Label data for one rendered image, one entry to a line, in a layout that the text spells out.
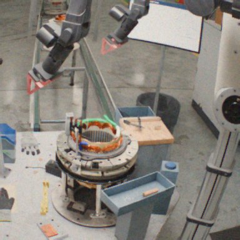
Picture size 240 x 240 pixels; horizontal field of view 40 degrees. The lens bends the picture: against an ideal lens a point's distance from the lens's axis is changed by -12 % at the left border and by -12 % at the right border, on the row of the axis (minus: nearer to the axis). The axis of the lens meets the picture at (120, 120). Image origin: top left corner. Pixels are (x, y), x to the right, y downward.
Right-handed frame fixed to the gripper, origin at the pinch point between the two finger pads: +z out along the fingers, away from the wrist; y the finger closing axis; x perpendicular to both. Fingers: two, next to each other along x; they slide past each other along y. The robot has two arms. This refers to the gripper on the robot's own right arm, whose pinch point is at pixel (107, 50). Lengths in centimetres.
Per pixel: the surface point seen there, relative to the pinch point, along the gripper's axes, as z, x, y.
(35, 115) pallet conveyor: 84, -20, -28
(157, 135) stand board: 13.4, 40.0, 1.7
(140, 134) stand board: 16.7, 34.5, 4.7
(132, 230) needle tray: 24, 58, 44
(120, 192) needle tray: 16, 43, 41
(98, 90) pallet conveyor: 77, -7, -85
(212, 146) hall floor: 99, 104, -190
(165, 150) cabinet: 16, 48, 1
